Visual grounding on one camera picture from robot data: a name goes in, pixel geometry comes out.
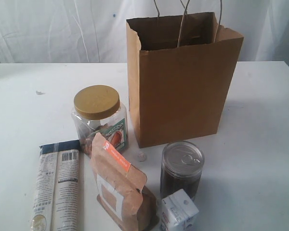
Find clear jar gold lid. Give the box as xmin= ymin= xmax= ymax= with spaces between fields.
xmin=71 ymin=85 xmax=129 ymax=156

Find long noodle packet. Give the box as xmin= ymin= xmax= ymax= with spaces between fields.
xmin=30 ymin=140 xmax=80 ymax=231

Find brown kraft pouch orange label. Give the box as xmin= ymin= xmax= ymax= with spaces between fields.
xmin=91 ymin=133 xmax=159 ymax=231

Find brown paper shopping bag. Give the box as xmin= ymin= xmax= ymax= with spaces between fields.
xmin=126 ymin=12 xmax=244 ymax=148

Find clear can dark contents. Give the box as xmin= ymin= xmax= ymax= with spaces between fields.
xmin=160 ymin=141 xmax=205 ymax=200

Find small white crumpled scrap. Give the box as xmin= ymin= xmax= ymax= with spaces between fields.
xmin=137 ymin=152 xmax=147 ymax=162

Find white backdrop sheet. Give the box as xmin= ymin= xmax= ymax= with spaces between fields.
xmin=0 ymin=0 xmax=289 ymax=65

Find small white milk carton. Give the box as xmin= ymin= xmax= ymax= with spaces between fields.
xmin=160 ymin=189 xmax=199 ymax=231

